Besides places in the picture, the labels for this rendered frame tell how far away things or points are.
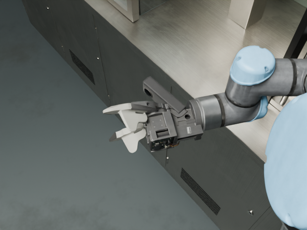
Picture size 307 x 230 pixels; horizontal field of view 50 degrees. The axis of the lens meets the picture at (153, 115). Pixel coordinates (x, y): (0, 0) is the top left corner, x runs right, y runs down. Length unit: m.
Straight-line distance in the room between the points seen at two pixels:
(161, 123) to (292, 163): 0.42
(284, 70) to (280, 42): 0.59
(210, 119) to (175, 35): 0.55
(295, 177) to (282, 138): 0.04
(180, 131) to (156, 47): 0.52
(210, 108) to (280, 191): 0.41
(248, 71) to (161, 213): 1.27
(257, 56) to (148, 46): 0.58
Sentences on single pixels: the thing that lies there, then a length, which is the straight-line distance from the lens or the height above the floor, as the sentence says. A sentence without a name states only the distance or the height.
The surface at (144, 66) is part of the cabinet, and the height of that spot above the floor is 0.79.
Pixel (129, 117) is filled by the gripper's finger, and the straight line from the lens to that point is 0.64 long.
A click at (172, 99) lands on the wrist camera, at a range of 0.72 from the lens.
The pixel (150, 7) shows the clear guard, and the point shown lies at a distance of 1.29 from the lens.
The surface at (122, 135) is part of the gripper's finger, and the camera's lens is 0.76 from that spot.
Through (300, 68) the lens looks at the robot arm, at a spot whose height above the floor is 1.24.
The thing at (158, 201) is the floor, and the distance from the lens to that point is 1.81.
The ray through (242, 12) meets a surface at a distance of 1.24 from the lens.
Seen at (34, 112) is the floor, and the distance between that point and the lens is 2.19.
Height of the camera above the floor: 1.71
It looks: 56 degrees down
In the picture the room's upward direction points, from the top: straight up
